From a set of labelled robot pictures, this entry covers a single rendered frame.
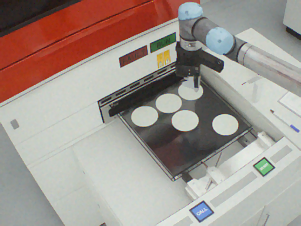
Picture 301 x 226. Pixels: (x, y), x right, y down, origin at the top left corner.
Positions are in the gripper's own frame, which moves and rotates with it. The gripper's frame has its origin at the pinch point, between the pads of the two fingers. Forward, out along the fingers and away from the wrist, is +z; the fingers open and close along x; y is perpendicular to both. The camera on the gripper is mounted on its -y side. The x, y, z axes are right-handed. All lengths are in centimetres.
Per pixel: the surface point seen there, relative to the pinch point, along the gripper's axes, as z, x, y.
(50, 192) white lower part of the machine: 40, 31, 59
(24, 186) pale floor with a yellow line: 101, 3, 110
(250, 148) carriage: 13.2, 13.9, -21.6
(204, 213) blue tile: 4.8, 46.1, -8.7
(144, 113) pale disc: 11.2, 4.4, 19.7
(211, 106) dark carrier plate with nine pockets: 11.2, -2.5, -5.2
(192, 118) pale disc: 11.2, 4.4, 1.4
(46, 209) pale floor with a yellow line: 101, 15, 89
